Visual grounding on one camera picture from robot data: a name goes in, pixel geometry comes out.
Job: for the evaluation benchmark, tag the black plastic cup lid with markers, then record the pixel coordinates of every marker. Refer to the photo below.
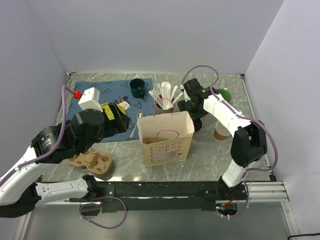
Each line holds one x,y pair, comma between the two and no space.
197,125

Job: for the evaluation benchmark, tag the dark teal mug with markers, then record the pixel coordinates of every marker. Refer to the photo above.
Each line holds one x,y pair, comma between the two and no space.
137,88

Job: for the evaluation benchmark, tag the stack of paper cups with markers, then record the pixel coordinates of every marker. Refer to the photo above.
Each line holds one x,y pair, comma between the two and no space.
221,132

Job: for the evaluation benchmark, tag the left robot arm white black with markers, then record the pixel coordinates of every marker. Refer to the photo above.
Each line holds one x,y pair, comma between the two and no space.
21,193

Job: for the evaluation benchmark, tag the brown cardboard cup carrier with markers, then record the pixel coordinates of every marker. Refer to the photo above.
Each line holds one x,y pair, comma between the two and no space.
96,162
150,140

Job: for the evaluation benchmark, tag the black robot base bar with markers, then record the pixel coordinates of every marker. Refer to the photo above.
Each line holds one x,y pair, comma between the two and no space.
170,195

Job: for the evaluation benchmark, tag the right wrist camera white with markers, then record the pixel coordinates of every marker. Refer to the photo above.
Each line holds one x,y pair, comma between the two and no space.
183,96

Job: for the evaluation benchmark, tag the yellow dotted plate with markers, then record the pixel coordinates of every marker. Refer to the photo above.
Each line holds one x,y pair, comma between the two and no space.
105,106

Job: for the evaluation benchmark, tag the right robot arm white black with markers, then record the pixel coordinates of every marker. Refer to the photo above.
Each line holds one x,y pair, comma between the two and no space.
249,142

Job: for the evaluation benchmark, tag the green inside ceramic mug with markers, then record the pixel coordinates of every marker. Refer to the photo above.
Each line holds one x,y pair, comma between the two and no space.
225,94

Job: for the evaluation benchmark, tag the blue alphabet placemat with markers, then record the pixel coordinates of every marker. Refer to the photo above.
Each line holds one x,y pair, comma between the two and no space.
110,91

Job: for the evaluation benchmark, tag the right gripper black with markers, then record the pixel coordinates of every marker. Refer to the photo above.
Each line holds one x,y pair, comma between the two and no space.
183,106

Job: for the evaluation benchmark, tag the cartoon mouse coaster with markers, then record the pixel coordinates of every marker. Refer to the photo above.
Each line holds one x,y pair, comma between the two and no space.
123,102

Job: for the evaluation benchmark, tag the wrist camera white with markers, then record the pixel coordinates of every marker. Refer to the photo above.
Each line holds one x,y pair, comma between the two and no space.
183,96
90,100

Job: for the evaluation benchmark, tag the pink paper gift bag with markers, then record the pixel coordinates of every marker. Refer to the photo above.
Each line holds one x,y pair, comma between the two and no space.
175,132

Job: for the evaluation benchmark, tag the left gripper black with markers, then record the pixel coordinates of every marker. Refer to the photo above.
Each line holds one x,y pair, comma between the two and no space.
120,124

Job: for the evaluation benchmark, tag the silver spoon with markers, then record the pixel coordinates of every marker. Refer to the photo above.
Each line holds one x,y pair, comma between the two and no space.
139,115

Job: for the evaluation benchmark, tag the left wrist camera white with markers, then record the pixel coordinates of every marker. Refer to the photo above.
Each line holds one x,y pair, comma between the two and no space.
90,100

